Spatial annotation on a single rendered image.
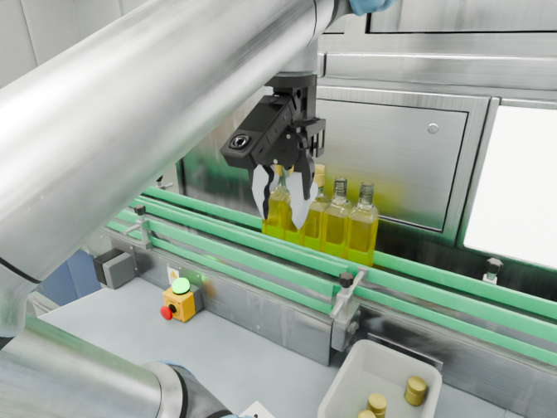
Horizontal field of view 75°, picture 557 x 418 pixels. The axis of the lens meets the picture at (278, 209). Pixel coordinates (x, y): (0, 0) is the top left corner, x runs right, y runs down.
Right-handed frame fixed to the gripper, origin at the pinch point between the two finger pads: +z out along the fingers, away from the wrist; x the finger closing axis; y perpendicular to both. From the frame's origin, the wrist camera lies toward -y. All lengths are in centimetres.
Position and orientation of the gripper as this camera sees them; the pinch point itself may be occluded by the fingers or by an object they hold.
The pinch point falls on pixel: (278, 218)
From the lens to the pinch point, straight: 53.7
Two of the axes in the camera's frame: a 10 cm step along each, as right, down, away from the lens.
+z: 0.0, 9.0, 4.3
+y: 5.3, -3.6, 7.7
